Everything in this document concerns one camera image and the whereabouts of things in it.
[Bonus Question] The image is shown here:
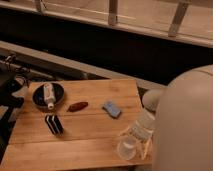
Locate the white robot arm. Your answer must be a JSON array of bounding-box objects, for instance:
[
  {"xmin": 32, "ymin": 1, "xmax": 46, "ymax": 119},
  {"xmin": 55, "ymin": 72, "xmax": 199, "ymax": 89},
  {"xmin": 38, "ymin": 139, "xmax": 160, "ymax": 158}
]
[{"xmin": 142, "ymin": 65, "xmax": 213, "ymax": 171}]

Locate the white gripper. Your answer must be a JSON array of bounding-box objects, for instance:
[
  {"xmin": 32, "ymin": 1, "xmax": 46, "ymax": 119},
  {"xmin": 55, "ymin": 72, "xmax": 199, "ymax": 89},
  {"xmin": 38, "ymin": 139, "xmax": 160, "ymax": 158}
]
[{"xmin": 118, "ymin": 108, "xmax": 157, "ymax": 161}]

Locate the black equipment with cables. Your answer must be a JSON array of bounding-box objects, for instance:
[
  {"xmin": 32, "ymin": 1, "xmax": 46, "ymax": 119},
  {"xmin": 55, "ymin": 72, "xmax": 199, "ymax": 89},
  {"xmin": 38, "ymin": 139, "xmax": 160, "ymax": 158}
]
[{"xmin": 0, "ymin": 55, "xmax": 29, "ymax": 162}]

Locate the black white striped object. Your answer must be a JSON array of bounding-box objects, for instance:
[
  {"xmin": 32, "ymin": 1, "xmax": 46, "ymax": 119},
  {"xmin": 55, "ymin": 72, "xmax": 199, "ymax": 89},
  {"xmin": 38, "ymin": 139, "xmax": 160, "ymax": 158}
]
[{"xmin": 45, "ymin": 115, "xmax": 63, "ymax": 135}]

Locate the blue eraser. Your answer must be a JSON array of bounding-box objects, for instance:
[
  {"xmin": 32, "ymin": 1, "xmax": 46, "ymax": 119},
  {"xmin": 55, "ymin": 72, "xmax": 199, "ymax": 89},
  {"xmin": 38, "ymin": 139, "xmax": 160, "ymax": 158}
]
[{"xmin": 103, "ymin": 101, "xmax": 121, "ymax": 118}]

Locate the white tube on plate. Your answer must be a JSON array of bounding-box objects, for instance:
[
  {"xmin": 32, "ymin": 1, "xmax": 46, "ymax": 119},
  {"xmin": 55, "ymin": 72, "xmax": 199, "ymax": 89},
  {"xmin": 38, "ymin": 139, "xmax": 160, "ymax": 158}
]
[{"xmin": 43, "ymin": 83, "xmax": 55, "ymax": 110}]

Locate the metal railing frame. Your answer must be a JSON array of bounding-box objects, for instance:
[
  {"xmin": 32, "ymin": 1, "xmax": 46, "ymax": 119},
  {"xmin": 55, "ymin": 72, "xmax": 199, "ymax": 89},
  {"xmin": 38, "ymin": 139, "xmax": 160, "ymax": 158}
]
[{"xmin": 0, "ymin": 0, "xmax": 213, "ymax": 48}]

